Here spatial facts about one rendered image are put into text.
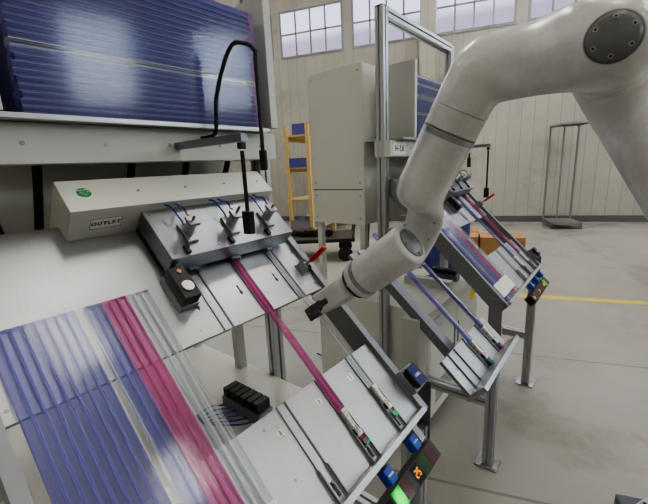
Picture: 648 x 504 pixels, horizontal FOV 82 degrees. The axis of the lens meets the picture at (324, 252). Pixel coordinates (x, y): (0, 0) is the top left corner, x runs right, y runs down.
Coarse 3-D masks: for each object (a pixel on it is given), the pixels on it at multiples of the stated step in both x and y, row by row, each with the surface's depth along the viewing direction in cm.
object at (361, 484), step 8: (424, 408) 85; (416, 416) 82; (408, 424) 80; (400, 432) 78; (408, 432) 78; (392, 440) 77; (400, 440) 76; (392, 448) 74; (384, 456) 71; (376, 464) 69; (368, 472) 68; (376, 472) 68; (360, 480) 67; (368, 480) 67; (352, 488) 66; (360, 488) 65; (352, 496) 63
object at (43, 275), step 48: (0, 240) 64; (48, 240) 69; (96, 240) 74; (0, 288) 59; (48, 288) 63; (96, 288) 67; (144, 288) 72; (240, 288) 84; (288, 288) 92; (192, 336) 70; (0, 384) 51
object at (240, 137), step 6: (204, 138) 76; (210, 138) 74; (216, 138) 73; (222, 138) 72; (228, 138) 71; (234, 138) 70; (240, 138) 69; (246, 138) 70; (180, 144) 81; (186, 144) 80; (192, 144) 79; (198, 144) 77; (204, 144) 76; (210, 144) 75; (216, 144) 74; (222, 144) 74
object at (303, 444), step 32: (352, 384) 82; (384, 384) 87; (288, 416) 69; (320, 416) 73; (352, 416) 76; (384, 416) 81; (256, 448) 63; (288, 448) 65; (320, 448) 68; (352, 448) 72; (384, 448) 75; (288, 480) 62; (320, 480) 64; (352, 480) 67
